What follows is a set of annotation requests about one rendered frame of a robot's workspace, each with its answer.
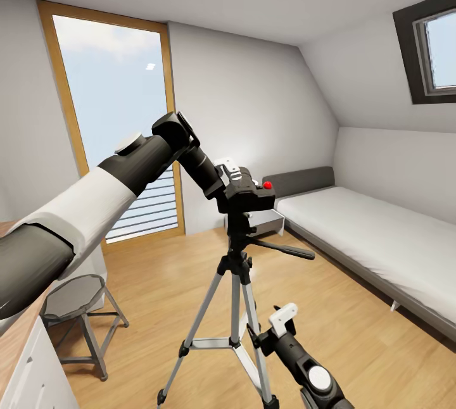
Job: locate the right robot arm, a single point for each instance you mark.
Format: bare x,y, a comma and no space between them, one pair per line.
319,387

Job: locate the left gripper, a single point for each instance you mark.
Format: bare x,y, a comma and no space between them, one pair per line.
207,177

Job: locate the digital camera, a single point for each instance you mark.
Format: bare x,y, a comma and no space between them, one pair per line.
248,196

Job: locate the camera tripod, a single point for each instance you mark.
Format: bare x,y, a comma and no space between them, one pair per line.
238,231

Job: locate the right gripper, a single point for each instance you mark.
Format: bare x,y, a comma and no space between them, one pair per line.
269,343

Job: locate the bed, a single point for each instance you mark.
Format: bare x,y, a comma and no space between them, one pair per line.
409,256

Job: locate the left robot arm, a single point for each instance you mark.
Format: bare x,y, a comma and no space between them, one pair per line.
52,242

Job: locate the taboret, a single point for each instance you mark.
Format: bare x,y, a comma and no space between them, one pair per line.
72,299

